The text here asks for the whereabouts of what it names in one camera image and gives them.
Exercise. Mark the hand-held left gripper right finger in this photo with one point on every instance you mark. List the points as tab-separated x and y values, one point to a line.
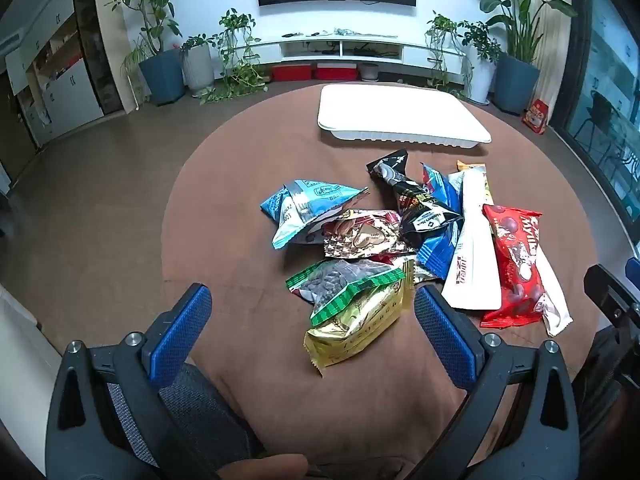
445	340

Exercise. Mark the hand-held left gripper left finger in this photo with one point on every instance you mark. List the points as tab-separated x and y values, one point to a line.
177	330

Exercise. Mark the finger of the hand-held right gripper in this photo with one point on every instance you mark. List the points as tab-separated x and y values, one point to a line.
602	285

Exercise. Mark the long white snack packet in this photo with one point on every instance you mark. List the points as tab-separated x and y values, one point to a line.
470	260

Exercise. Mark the blue striped snack packet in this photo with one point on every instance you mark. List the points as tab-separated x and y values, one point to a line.
440	255

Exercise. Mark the red chocolate ball packet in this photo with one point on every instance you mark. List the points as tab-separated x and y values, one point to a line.
515	260

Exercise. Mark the brown gold heart-print packet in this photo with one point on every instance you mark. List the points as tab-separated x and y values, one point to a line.
365	237

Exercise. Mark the black snack packet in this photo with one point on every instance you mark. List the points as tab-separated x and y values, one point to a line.
420	210

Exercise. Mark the orange snack packet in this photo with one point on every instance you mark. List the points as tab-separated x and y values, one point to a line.
472	165

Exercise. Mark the light blue snack packet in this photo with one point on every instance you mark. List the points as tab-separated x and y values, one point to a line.
300	200

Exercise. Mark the white divided plastic tray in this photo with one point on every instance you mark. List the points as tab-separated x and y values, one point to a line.
400	110

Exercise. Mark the white brown snack packet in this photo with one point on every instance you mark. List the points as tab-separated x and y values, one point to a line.
557	310

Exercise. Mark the gold foil snack packet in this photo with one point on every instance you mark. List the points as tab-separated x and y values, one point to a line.
350	330

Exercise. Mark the red and white snack packet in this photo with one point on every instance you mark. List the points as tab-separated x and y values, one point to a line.
387	259

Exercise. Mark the green-edged clear seed packet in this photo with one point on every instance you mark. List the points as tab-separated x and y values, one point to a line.
340	280

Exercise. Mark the red paper bag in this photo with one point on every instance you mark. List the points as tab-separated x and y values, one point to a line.
535	117

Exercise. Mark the large-leaf plant in blue pot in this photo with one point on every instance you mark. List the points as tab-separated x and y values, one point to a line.
517	82

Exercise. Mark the glass sliding door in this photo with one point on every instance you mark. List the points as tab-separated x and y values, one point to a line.
605	60

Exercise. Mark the beige curtain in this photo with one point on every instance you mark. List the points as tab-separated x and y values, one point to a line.
557	60

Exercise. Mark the bushy plant in white pot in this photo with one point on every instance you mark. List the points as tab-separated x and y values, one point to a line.
482	80

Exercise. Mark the tall plant in blue pot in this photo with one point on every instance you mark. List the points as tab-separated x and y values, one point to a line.
162	77

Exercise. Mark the trailing green floor plant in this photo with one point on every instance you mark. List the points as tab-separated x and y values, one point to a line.
240	75

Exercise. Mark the plant in grey pot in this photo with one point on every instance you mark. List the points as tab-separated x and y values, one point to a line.
198	67

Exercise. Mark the small white pot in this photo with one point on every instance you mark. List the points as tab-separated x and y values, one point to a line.
370	72

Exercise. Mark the red storage box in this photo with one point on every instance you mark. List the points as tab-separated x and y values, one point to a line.
292	72
336	71

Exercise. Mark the black set-top box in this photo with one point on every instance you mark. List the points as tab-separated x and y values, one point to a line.
370	52

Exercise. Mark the hanging vine plant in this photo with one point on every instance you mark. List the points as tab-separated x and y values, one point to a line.
442	25

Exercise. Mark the white television cabinet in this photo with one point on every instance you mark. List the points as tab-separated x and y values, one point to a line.
310	45

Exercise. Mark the white wall cabinets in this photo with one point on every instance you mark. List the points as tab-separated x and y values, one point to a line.
65	90

